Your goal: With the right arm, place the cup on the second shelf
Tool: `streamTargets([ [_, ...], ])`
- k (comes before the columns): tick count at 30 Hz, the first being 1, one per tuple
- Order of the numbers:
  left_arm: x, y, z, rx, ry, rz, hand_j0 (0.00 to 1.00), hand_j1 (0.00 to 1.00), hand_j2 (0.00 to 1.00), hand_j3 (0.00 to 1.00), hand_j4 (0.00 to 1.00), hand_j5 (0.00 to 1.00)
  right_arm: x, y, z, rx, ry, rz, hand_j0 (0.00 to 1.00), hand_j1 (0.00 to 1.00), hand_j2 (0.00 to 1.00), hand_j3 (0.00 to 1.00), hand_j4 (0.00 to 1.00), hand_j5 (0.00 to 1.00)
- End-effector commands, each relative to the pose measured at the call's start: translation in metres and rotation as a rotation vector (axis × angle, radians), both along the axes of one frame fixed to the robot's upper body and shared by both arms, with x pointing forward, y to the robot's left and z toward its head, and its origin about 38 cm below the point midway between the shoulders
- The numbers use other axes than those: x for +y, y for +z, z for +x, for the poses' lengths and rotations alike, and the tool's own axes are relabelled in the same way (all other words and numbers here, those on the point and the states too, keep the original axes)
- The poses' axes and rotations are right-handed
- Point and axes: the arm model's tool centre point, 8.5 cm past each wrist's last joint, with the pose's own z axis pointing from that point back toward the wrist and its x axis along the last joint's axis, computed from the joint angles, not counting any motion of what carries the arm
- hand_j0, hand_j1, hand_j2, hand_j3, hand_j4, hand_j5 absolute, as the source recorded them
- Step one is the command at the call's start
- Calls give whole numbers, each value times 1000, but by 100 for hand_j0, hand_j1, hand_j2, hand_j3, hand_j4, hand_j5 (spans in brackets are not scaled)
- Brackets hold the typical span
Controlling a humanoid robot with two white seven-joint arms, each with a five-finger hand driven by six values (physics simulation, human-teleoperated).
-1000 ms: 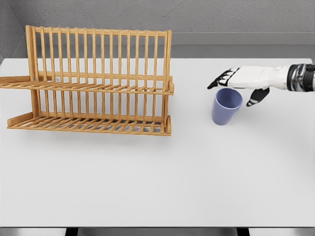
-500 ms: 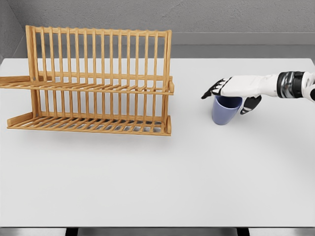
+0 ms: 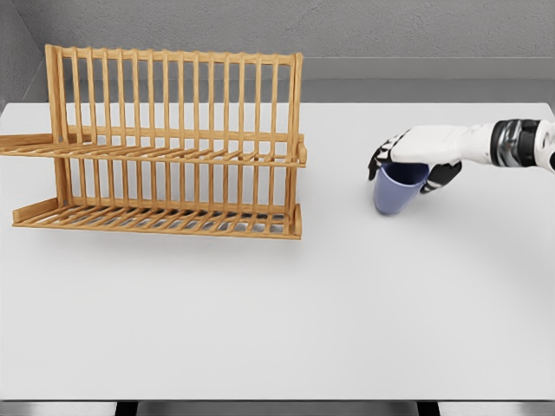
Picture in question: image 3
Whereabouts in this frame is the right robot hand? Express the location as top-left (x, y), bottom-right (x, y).
top-left (368, 124), bottom-right (464, 195)

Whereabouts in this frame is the blue cup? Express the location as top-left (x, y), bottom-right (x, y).
top-left (373, 162), bottom-right (430, 217)

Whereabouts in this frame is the wooden two-tier dish rack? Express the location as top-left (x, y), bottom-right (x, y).
top-left (0, 43), bottom-right (309, 241)

